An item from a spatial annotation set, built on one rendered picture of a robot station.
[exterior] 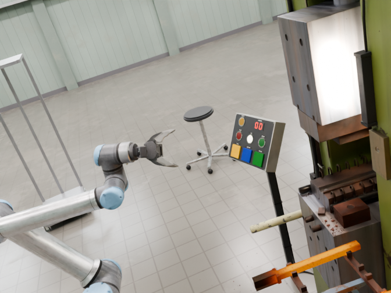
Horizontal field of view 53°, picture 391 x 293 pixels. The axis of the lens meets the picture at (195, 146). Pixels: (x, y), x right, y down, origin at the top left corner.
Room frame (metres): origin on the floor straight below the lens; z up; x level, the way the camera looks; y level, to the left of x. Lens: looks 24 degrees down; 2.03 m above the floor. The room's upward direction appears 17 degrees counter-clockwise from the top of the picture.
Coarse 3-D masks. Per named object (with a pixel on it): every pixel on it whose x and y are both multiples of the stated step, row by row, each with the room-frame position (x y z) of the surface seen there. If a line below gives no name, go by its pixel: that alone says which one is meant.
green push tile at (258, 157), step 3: (255, 153) 1.93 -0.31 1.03; (258, 153) 1.91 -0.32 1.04; (261, 153) 1.89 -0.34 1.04; (255, 156) 1.92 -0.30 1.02; (258, 156) 1.90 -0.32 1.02; (261, 156) 1.88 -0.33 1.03; (255, 159) 1.91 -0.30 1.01; (258, 159) 1.90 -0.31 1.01; (261, 159) 1.88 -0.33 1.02; (255, 162) 1.91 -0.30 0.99; (258, 162) 1.89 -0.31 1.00; (261, 162) 1.87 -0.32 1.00; (258, 165) 1.88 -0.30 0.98; (261, 165) 1.86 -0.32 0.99
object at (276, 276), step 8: (336, 248) 1.09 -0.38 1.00; (344, 248) 1.08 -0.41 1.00; (352, 248) 1.07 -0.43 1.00; (360, 248) 1.07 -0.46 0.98; (312, 256) 1.08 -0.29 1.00; (320, 256) 1.07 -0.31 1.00; (328, 256) 1.06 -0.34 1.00; (336, 256) 1.06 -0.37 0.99; (296, 264) 1.07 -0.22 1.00; (304, 264) 1.06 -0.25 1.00; (312, 264) 1.06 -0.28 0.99; (320, 264) 1.06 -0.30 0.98; (272, 272) 1.06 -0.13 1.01; (280, 272) 1.06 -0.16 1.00; (288, 272) 1.05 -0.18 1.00; (256, 280) 1.04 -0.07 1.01; (264, 280) 1.05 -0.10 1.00; (272, 280) 1.05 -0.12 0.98; (280, 280) 1.04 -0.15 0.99; (256, 288) 1.04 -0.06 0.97
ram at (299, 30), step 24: (288, 24) 1.52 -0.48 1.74; (312, 24) 1.35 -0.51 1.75; (336, 24) 1.35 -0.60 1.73; (360, 24) 1.35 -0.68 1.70; (288, 48) 1.57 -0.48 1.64; (312, 48) 1.34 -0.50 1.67; (336, 48) 1.35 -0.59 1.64; (360, 48) 1.35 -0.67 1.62; (288, 72) 1.62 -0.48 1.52; (312, 72) 1.35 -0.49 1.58; (336, 72) 1.35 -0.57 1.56; (312, 96) 1.39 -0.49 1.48; (336, 96) 1.35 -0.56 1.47; (336, 120) 1.35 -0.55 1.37
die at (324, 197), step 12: (348, 168) 1.60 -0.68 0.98; (360, 168) 1.55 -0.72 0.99; (312, 180) 1.59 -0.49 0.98; (324, 180) 1.54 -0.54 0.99; (336, 180) 1.51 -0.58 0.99; (360, 180) 1.45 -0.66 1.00; (312, 192) 1.58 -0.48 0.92; (324, 192) 1.44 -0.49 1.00; (336, 192) 1.42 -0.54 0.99; (348, 192) 1.40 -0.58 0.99; (360, 192) 1.40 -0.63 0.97; (324, 204) 1.45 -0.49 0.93
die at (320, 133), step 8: (304, 120) 1.52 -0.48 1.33; (312, 120) 1.43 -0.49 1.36; (344, 120) 1.40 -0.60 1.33; (352, 120) 1.40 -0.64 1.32; (360, 120) 1.40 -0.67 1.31; (304, 128) 1.54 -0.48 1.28; (312, 128) 1.44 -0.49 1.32; (320, 128) 1.40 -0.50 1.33; (328, 128) 1.40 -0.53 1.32; (336, 128) 1.40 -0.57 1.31; (344, 128) 1.40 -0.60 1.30; (352, 128) 1.40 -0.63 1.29; (360, 128) 1.40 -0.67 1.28; (312, 136) 1.46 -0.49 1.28; (320, 136) 1.39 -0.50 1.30; (328, 136) 1.40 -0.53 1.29; (336, 136) 1.40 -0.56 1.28
